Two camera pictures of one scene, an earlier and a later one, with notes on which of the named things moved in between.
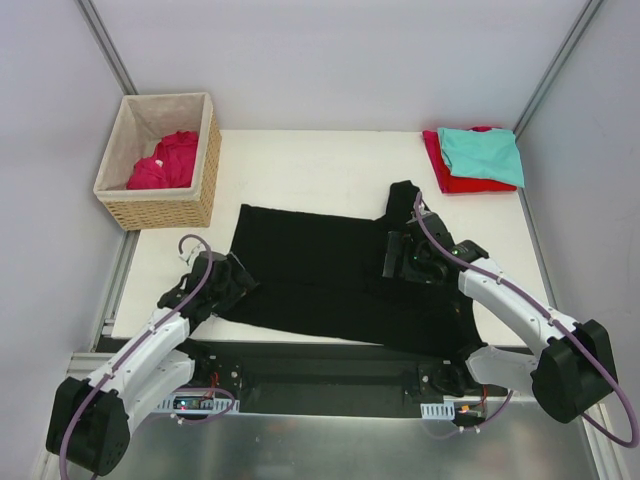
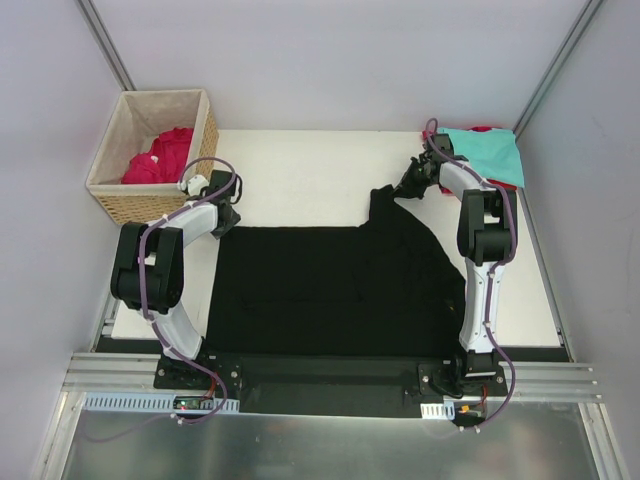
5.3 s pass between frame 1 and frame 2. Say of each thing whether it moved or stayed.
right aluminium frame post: stayed
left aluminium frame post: stayed
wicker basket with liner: moved
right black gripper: moved
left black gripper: moved
